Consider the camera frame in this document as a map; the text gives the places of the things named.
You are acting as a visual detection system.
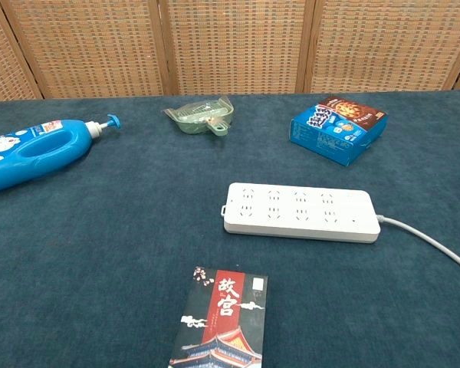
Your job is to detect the white power strip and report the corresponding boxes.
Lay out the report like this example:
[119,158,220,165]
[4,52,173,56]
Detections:
[220,182,382,245]

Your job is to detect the woven bamboo folding screen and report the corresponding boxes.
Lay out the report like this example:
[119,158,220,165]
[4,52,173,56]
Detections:
[0,0,460,104]

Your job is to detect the white power strip cable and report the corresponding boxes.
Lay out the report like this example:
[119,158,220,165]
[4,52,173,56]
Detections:
[376,214,460,277]

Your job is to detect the blue pump detergent bottle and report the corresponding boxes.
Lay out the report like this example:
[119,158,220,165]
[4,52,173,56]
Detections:
[0,113,122,195]

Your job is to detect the green plastic soap dish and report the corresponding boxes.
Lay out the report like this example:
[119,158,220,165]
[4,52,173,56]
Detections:
[161,95,235,140]

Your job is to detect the blue cookie box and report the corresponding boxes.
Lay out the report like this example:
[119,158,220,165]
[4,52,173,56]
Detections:
[289,95,389,168]

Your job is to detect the dark teal table cloth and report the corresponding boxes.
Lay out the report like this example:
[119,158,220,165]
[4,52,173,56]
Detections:
[0,89,460,368]

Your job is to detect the black red palace card box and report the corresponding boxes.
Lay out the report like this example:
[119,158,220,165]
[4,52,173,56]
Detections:
[168,264,269,368]

